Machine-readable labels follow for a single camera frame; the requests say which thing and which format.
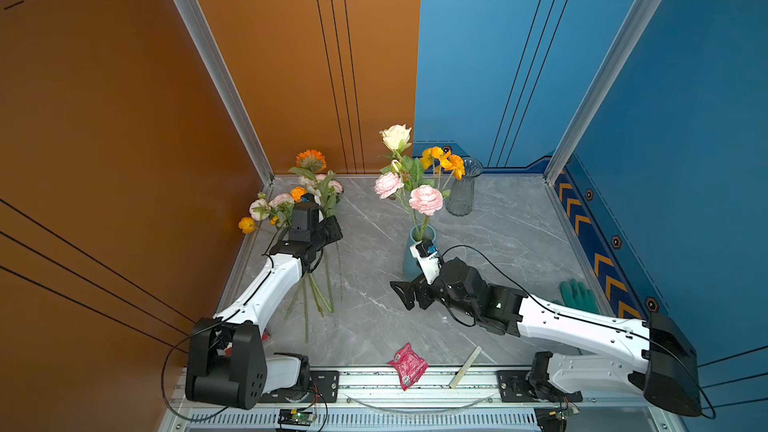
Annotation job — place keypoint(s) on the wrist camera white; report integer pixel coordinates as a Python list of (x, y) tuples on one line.
[(305, 219), (428, 258)]

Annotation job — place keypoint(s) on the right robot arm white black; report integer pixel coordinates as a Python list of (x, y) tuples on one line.
[(653, 358)]

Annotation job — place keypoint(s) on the pale wooden stick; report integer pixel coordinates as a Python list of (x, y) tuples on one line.
[(454, 383)]

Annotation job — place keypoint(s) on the orange gerbera daisy stem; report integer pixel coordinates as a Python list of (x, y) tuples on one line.
[(309, 163)]

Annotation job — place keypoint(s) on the white pink peony stem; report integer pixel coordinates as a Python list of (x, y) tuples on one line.
[(259, 209)]

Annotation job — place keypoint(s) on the cream white rose stem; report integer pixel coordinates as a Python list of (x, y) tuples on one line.
[(397, 139)]

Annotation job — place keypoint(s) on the pink ranunculus stem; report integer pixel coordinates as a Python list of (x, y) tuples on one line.
[(398, 187)]

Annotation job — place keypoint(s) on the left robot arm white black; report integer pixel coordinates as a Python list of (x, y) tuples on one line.
[(227, 364)]

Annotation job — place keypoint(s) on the right aluminium corner post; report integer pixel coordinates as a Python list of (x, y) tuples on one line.
[(631, 30)]

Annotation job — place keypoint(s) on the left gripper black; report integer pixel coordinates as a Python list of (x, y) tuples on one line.
[(331, 225)]

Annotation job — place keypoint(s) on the clear glass vase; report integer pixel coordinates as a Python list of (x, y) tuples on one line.
[(462, 192)]

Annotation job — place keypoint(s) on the left aluminium corner post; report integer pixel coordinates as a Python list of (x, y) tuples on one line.
[(203, 38)]

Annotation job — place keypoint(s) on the left green circuit board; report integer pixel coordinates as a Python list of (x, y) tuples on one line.
[(296, 420)]

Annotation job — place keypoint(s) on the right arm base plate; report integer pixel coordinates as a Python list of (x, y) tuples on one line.
[(515, 386)]

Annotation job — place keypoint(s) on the teal ceramic vase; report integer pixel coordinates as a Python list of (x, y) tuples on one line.
[(411, 269)]

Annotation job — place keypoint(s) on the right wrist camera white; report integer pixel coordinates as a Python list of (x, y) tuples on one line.
[(428, 258)]

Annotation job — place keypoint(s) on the aluminium front rail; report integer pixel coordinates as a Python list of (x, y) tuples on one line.
[(371, 399)]

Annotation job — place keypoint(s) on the right circuit board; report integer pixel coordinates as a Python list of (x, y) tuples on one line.
[(555, 419)]

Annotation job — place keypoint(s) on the pink snack packet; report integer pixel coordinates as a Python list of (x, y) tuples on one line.
[(409, 366)]

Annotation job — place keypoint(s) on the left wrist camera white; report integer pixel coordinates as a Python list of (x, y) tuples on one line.
[(305, 219)]

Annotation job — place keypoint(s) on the yellow orange poppy stem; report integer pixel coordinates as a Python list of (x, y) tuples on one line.
[(446, 167)]

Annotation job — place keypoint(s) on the aluminium corner post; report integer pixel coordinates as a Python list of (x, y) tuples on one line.
[(203, 38), (631, 30)]

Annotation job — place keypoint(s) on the pink rose spray stem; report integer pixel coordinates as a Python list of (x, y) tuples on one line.
[(326, 193)]

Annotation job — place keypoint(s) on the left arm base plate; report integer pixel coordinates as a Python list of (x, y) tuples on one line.
[(323, 381)]

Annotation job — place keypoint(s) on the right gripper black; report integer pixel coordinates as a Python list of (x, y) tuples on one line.
[(408, 291)]

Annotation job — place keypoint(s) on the green rubber glove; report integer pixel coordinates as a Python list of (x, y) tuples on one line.
[(578, 296)]

